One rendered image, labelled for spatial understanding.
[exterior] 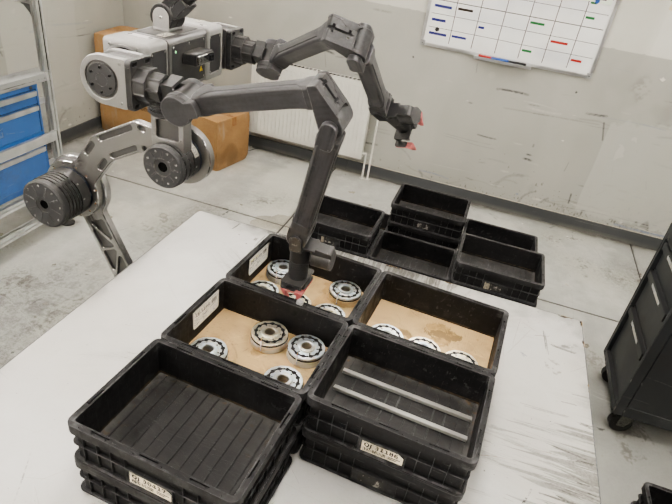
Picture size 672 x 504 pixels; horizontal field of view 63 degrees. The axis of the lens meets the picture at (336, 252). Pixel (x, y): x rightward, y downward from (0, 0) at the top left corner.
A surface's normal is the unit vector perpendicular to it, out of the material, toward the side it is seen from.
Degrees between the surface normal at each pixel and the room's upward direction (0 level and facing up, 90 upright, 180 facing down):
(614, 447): 0
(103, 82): 90
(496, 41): 90
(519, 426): 0
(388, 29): 90
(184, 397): 0
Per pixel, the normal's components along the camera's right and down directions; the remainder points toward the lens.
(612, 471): 0.13, -0.84
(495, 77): -0.31, 0.47
